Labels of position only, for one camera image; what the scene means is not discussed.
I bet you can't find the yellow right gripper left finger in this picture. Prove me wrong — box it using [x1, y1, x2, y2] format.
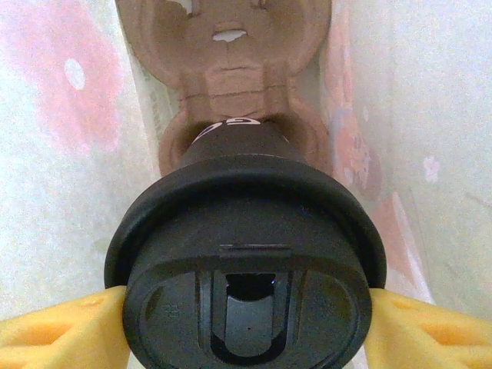
[0, 286, 131, 369]

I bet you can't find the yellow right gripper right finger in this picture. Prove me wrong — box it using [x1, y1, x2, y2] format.
[360, 287, 492, 369]

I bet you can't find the white printed paper bag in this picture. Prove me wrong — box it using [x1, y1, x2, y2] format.
[0, 0, 492, 369]

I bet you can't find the black plastic coffee lid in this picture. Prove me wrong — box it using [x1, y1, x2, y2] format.
[103, 153, 387, 369]

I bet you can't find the black paper coffee cup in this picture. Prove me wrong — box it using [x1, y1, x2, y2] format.
[180, 117, 294, 171]

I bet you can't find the brown pulp cup carrier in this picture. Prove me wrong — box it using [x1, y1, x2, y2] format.
[126, 0, 384, 203]

